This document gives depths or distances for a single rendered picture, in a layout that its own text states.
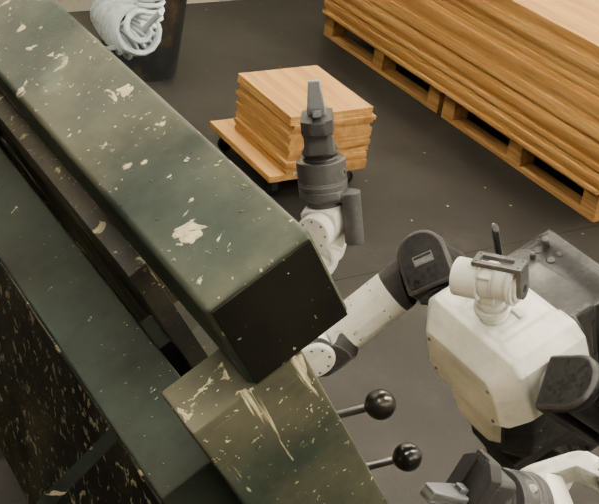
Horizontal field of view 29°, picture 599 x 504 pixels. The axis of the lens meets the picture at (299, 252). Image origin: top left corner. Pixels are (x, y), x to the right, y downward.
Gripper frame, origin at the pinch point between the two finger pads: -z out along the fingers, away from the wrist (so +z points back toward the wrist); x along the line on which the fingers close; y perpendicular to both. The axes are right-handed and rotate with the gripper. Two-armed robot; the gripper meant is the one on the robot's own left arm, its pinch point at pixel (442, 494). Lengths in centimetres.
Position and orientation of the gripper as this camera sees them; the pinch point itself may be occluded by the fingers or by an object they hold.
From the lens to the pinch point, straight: 143.9
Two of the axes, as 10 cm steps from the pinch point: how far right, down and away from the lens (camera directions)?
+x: -4.8, 8.4, 2.3
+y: -5.1, -4.9, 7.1
